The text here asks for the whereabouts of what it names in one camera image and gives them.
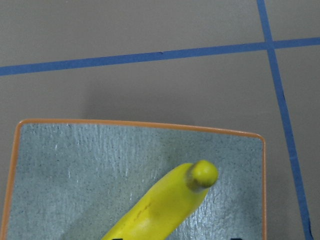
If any grey square plate orange rim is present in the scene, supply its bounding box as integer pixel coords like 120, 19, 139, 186
0, 119, 267, 240

